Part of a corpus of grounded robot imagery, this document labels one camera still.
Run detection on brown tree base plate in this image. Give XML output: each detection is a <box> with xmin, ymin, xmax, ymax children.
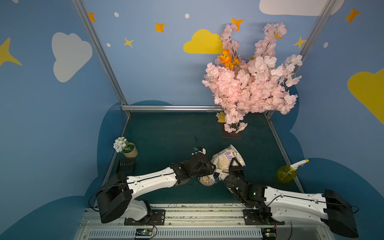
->
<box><xmin>222</xmin><ymin>130</ymin><xmax>242</xmax><ymax>139</ymax></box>

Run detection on aluminium front rail frame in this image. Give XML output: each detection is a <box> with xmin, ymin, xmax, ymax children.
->
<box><xmin>74</xmin><ymin>204</ymin><xmax>334</xmax><ymax>240</ymax></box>

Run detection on yellow work glove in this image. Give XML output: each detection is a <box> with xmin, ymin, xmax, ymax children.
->
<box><xmin>216</xmin><ymin>112</ymin><xmax>226</xmax><ymax>123</ymax></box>

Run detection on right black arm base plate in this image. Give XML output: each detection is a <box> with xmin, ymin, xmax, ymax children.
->
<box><xmin>243</xmin><ymin>209</ymin><xmax>285</xmax><ymax>226</ymax></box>

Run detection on electronics board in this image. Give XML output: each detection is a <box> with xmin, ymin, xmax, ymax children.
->
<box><xmin>261</xmin><ymin>229</ymin><xmax>277</xmax><ymax>240</ymax></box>
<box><xmin>135</xmin><ymin>228</ymin><xmax>153</xmax><ymax>239</ymax></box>

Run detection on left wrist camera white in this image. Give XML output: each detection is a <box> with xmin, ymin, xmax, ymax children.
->
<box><xmin>194</xmin><ymin>147</ymin><xmax>206</xmax><ymax>155</ymax></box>

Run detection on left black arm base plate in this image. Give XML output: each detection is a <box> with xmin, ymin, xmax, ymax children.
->
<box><xmin>124</xmin><ymin>209</ymin><xmax>166</xmax><ymax>227</ymax></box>

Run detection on white flower in beige pot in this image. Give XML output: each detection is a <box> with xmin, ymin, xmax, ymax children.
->
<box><xmin>113</xmin><ymin>137</ymin><xmax>138</xmax><ymax>158</ymax></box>

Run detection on pink cherry blossom tree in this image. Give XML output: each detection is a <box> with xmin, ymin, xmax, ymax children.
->
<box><xmin>202</xmin><ymin>23</ymin><xmax>303</xmax><ymax>134</ymax></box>

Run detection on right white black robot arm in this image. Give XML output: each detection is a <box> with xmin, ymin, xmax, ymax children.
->
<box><xmin>219</xmin><ymin>164</ymin><xmax>359</xmax><ymax>238</ymax></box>

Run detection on left electronics board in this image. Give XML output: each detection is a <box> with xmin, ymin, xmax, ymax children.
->
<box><xmin>135</xmin><ymin>228</ymin><xmax>153</xmax><ymax>239</ymax></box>

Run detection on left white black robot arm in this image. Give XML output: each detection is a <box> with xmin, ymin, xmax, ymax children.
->
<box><xmin>96</xmin><ymin>152</ymin><xmax>217</xmax><ymax>224</ymax></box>

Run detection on white patterned breakfast bowl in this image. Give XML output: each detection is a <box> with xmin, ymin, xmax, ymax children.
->
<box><xmin>199</xmin><ymin>175</ymin><xmax>216</xmax><ymax>187</ymax></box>

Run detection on green spray bottle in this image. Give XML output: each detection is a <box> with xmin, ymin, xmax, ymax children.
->
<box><xmin>276</xmin><ymin>159</ymin><xmax>309</xmax><ymax>184</ymax></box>

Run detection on clear plastic oats bag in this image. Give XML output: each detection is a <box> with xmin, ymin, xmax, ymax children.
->
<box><xmin>211</xmin><ymin>145</ymin><xmax>246</xmax><ymax>173</ymax></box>

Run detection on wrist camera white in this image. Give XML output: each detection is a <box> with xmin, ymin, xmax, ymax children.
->
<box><xmin>213</xmin><ymin>169</ymin><xmax>229</xmax><ymax>182</ymax></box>
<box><xmin>194</xmin><ymin>147</ymin><xmax>206</xmax><ymax>155</ymax></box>

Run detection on aluminium back rail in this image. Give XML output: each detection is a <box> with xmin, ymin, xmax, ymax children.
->
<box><xmin>121</xmin><ymin>105</ymin><xmax>223</xmax><ymax>112</ymax></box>

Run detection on right electronics board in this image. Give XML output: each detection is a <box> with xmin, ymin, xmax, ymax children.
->
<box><xmin>261</xmin><ymin>229</ymin><xmax>277</xmax><ymax>240</ymax></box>

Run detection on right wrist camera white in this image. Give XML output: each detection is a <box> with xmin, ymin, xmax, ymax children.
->
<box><xmin>213</xmin><ymin>169</ymin><xmax>229</xmax><ymax>182</ymax></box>

